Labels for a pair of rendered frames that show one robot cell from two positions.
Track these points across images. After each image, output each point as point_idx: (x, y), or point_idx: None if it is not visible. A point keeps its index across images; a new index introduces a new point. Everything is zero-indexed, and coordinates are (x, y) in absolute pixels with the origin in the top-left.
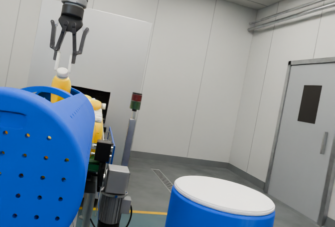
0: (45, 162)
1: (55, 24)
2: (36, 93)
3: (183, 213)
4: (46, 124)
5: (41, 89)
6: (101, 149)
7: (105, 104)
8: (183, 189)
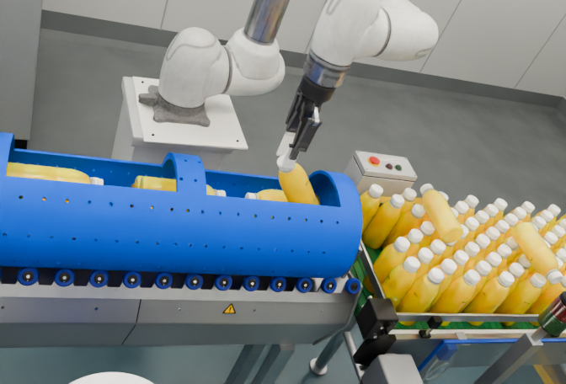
0: None
1: (297, 93)
2: (317, 171)
3: None
4: None
5: (174, 166)
6: (365, 313)
7: (558, 276)
8: (92, 376)
